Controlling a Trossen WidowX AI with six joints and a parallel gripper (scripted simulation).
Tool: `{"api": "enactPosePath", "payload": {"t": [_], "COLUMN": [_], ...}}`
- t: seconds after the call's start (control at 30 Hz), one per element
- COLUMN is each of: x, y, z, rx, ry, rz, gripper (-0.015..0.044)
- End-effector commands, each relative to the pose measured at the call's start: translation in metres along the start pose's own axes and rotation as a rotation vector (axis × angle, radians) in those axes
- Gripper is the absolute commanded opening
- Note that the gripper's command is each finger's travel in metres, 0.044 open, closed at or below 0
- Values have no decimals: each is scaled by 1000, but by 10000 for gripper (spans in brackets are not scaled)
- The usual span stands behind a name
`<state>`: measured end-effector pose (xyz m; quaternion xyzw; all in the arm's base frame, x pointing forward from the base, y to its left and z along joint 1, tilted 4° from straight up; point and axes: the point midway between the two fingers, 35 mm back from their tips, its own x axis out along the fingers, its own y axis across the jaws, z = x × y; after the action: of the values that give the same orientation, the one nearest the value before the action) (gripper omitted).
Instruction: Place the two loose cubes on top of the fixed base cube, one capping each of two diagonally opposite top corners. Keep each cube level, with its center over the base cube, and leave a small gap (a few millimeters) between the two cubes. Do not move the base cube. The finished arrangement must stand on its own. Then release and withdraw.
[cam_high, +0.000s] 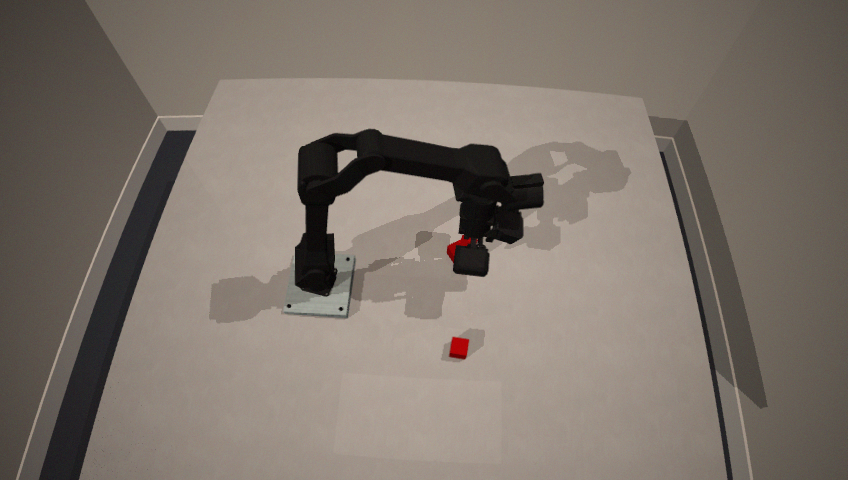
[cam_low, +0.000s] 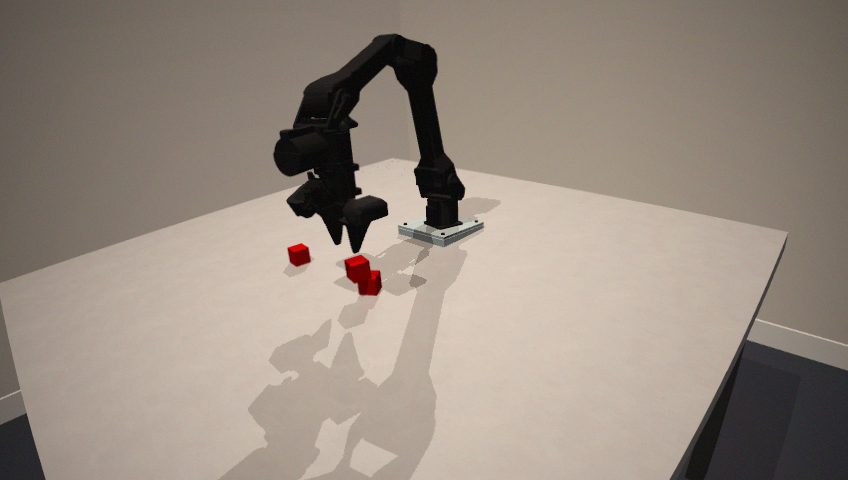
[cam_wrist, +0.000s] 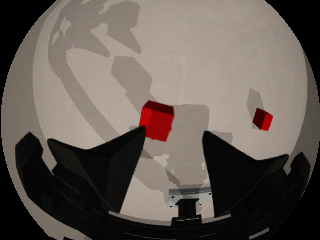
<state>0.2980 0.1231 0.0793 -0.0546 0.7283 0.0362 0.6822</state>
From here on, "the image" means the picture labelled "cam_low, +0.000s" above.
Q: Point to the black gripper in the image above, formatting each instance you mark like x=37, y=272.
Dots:
x=358, y=212

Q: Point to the red cube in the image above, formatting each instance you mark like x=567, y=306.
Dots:
x=358, y=269
x=372, y=286
x=299, y=255

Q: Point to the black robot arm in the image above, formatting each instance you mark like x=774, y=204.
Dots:
x=316, y=141

